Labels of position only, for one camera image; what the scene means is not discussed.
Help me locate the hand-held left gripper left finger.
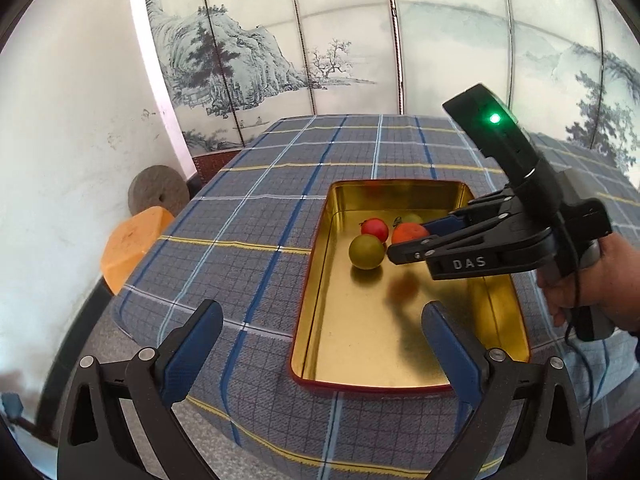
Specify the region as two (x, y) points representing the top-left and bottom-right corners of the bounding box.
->
(57, 299), (224, 480)

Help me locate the red apple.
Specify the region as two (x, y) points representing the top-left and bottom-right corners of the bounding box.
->
(360, 217), (390, 243)

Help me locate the black cable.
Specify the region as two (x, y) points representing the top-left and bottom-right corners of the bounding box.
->
(564, 267), (601, 443)

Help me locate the orange plastic stool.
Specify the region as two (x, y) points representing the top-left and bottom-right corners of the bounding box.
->
(100, 207), (175, 296)

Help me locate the person's right hand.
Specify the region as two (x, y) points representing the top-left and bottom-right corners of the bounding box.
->
(537, 234), (640, 333)

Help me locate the orange tangerine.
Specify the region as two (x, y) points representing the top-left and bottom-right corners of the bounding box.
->
(391, 223), (431, 246)

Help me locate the gold metal tin tray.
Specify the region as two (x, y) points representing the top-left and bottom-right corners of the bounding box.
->
(289, 179), (532, 395)

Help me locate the painted landscape folding screen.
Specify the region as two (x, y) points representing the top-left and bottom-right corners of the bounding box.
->
(141, 0), (640, 187)

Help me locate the blue plaid tablecloth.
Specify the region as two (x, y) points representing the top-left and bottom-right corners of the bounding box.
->
(114, 114), (640, 479)

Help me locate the round grey millstone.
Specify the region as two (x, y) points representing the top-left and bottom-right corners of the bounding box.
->
(127, 165), (190, 216)

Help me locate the blue object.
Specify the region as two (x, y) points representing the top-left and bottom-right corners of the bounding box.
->
(0, 392), (24, 419)

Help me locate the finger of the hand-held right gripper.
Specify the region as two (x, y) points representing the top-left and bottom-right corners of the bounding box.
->
(386, 217), (552, 282)
(422, 190), (522, 237)

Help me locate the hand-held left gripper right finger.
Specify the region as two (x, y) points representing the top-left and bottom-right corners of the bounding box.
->
(421, 301), (588, 480)

